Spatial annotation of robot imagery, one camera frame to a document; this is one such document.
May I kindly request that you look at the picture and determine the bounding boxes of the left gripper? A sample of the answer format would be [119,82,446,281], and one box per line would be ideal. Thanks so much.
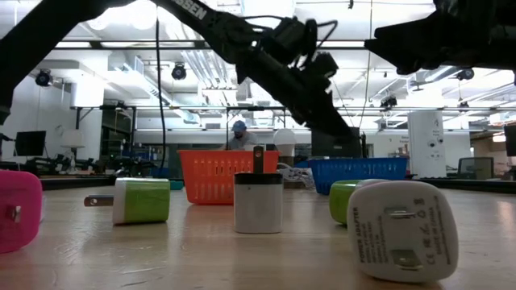
[235,39,356,139]

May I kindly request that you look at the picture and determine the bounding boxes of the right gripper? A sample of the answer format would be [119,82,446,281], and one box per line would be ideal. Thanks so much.
[364,0,516,77]

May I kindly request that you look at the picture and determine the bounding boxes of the blue plastic basket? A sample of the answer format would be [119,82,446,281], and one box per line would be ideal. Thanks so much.
[309,156,409,196]

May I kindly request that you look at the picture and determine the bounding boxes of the green wall charger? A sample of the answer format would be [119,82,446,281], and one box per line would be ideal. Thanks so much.
[329,179,388,226]
[83,177,172,226]

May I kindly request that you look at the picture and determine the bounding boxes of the black white wall charger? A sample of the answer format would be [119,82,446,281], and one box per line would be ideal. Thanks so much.
[234,146,285,234]

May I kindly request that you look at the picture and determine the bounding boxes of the orange plastic basket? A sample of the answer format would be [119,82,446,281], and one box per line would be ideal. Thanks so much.
[177,149,283,206]

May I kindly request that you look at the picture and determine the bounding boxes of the large white power adapter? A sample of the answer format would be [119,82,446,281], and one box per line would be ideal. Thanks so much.
[346,180,460,284]

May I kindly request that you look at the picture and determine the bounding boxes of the pink wall charger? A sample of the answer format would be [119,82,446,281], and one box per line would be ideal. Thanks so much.
[0,170,44,255]

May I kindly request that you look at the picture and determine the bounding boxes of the black computer monitor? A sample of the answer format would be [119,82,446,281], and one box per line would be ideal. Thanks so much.
[504,124,516,158]
[310,126,363,159]
[14,130,47,158]

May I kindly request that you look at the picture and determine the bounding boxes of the white light bulb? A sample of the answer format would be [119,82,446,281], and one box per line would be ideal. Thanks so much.
[273,128,298,158]

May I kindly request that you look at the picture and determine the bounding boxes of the brass lamp base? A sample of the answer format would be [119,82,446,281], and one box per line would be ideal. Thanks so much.
[277,155,310,190]

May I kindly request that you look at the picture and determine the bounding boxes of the person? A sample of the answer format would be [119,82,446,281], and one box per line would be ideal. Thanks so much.
[223,119,260,151]

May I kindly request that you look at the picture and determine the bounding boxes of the white pillar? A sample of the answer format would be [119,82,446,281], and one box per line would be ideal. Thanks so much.
[407,110,447,179]

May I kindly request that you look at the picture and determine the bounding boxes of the blue storage bins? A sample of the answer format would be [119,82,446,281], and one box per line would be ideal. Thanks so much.
[136,147,170,178]

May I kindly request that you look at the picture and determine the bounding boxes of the dark shelving unit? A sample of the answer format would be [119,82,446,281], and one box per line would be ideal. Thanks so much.
[100,107,137,164]

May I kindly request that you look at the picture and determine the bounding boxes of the white shade lamp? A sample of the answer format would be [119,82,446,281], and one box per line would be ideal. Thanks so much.
[60,129,86,161]

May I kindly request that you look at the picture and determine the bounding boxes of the black desk equipment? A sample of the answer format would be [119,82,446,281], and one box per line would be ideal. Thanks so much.
[23,154,100,175]

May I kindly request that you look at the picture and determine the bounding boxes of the white lamp cord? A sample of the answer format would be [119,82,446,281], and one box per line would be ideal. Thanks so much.
[277,162,318,189]

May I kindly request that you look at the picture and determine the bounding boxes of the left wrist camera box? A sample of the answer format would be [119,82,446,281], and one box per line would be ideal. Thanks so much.
[264,16,320,56]

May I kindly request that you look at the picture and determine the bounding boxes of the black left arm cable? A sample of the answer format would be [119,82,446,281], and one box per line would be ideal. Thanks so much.
[155,18,167,176]

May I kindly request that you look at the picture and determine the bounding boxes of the black aluminium table frame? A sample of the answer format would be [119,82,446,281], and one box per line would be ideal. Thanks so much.
[39,175,516,194]

